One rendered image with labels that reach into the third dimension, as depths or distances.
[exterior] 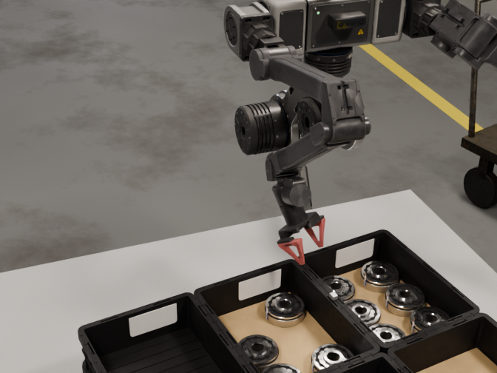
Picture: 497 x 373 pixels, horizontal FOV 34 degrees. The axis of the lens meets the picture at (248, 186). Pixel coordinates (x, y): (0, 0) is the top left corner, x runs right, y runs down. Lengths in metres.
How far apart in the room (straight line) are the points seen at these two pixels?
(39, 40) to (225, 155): 2.16
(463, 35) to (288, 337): 0.84
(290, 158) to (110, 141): 2.84
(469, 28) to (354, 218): 1.07
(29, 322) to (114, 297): 0.25
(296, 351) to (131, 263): 0.72
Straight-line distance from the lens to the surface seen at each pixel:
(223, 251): 2.59
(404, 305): 2.18
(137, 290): 2.45
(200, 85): 5.35
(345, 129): 1.70
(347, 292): 2.20
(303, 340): 2.09
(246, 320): 2.14
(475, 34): 1.87
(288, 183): 2.01
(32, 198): 4.26
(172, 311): 2.06
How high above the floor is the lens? 2.23
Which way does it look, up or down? 32 degrees down
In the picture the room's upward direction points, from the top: 1 degrees clockwise
